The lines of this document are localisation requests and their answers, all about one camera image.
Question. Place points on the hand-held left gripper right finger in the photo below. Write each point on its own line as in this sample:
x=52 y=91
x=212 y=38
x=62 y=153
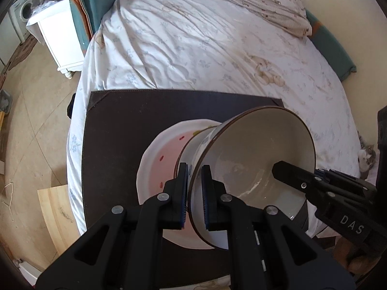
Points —
x=207 y=199

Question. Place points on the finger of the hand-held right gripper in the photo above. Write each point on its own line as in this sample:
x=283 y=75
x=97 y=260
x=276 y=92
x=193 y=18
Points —
x=347 y=187
x=290 y=175

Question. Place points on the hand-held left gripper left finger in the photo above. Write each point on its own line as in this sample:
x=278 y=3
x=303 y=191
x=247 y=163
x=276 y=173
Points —
x=183 y=199

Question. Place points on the large pink red-dotted plate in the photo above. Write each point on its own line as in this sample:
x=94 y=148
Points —
x=157 y=163

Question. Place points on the large white brown-rimmed bowl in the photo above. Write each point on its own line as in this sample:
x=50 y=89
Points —
x=248 y=145

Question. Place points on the grey and white cat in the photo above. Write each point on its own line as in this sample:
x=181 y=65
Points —
x=367 y=157

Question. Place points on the dark brown mat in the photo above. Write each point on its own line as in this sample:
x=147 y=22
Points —
x=121 y=120

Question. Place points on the wooden board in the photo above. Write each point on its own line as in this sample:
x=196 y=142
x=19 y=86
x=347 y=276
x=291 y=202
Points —
x=57 y=214

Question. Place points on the teal blanket with orange edge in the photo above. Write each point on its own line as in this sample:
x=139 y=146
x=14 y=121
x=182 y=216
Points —
x=329 y=48

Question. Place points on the white printed bed sheet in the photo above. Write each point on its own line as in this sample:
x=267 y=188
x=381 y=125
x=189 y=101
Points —
x=196 y=51

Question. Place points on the white nightstand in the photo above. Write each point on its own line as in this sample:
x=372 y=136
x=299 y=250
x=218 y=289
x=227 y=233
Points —
x=57 y=42

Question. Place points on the patterned floor rug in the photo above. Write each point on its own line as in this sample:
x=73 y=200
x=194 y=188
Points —
x=22 y=51

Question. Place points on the white washing machine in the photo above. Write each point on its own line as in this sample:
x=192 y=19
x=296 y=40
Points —
x=24 y=12

